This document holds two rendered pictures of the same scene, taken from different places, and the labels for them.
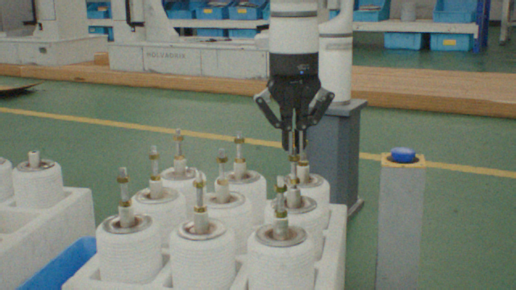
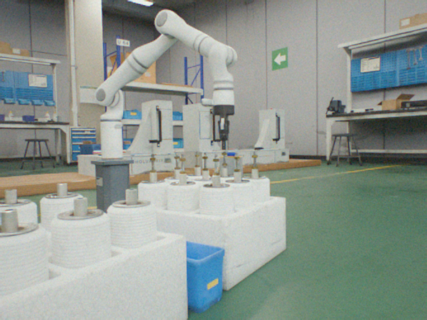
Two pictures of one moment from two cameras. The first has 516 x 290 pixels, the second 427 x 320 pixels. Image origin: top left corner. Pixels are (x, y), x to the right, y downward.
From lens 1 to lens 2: 1.20 m
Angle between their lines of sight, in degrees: 69
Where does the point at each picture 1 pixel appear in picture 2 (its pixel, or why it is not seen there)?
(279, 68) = (229, 111)
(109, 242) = (229, 191)
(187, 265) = (250, 194)
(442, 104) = (41, 188)
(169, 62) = not seen: outside the picture
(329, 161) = (123, 192)
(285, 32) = (231, 96)
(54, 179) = not seen: hidden behind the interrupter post
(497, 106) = (74, 184)
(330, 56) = (117, 131)
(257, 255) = (262, 183)
